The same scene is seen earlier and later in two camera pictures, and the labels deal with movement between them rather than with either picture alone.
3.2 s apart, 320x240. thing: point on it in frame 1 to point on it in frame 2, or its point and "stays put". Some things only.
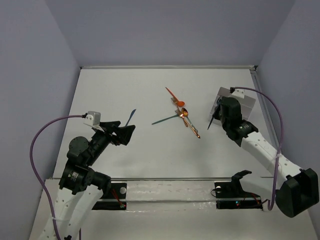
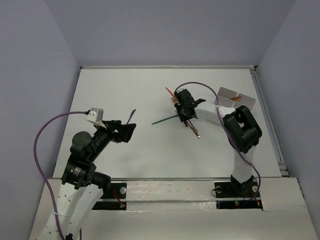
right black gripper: [216, 113] to [182, 117]
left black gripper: [113, 133] stays put
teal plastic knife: [159, 121] stays put
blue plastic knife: [131, 115] stays put
